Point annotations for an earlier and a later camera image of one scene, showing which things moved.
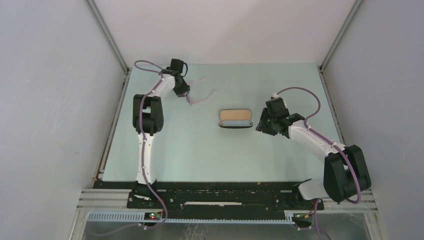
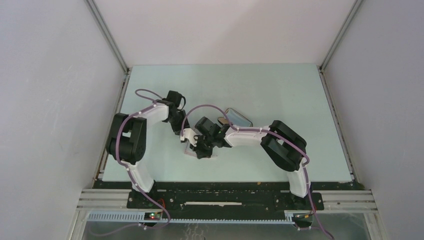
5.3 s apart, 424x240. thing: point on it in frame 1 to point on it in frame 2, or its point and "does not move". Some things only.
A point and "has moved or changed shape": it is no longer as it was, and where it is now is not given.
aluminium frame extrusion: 99,200 does not move
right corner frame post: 321,67 does not move
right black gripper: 261,125 to 201,153
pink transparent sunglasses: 187,97 to 189,151
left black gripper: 185,89 to 177,129
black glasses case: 235,118 has moved or changed shape
